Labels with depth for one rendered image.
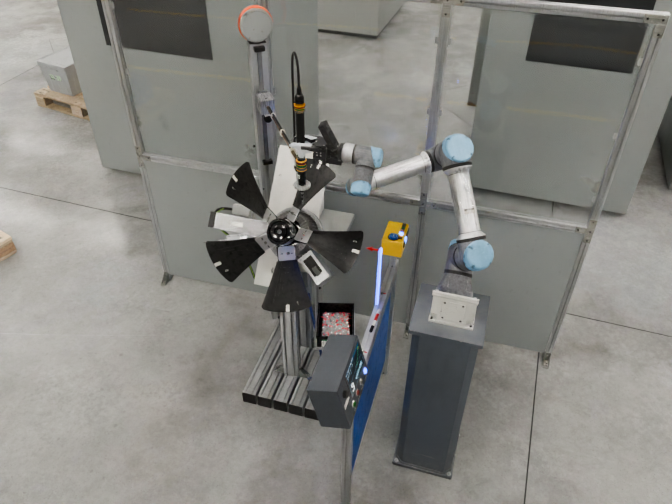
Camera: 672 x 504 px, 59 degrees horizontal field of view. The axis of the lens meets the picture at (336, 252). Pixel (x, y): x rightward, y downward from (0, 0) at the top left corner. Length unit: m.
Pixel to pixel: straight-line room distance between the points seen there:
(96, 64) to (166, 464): 3.11
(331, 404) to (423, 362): 0.74
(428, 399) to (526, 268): 1.02
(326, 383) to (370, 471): 1.33
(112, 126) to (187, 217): 1.68
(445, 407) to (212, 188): 1.85
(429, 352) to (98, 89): 3.61
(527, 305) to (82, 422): 2.57
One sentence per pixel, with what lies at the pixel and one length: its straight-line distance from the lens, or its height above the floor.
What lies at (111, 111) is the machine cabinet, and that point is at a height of 0.62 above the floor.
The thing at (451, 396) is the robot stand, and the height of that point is 0.63.
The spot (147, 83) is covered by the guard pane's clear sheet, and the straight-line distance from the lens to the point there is 3.53.
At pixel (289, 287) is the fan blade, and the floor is 1.00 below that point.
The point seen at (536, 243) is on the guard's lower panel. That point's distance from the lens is 3.33.
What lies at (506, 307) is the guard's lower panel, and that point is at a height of 0.36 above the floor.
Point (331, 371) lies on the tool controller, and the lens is 2.01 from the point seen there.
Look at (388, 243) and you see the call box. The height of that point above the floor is 1.06.
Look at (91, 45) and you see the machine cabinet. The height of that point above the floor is 1.15.
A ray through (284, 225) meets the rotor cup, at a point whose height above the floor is 1.24.
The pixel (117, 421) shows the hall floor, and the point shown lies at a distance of 3.61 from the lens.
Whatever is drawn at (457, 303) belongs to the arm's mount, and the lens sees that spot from 2.45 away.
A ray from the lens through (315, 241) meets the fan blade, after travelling 2.61.
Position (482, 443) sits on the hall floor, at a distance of 3.43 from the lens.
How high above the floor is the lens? 2.80
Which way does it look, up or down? 39 degrees down
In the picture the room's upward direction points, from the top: 1 degrees clockwise
